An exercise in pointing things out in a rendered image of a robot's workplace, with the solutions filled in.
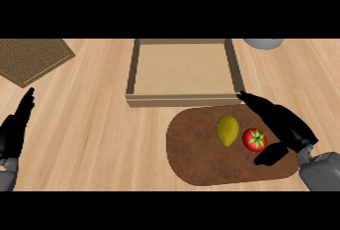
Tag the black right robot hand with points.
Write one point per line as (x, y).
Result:
(283, 122)

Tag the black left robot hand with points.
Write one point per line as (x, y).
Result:
(15, 128)

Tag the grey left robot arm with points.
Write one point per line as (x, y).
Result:
(8, 175)

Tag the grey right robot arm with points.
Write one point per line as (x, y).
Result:
(320, 169)

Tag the yellow lemon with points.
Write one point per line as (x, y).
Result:
(228, 130)

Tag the brown wooden cutting board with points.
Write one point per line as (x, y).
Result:
(199, 152)

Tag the open cardboard box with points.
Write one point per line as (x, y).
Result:
(184, 72)

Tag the red tomato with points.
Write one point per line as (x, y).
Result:
(255, 139)

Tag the brown woven placemat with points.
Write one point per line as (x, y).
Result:
(32, 60)

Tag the grey round bowl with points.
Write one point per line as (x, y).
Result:
(264, 43)

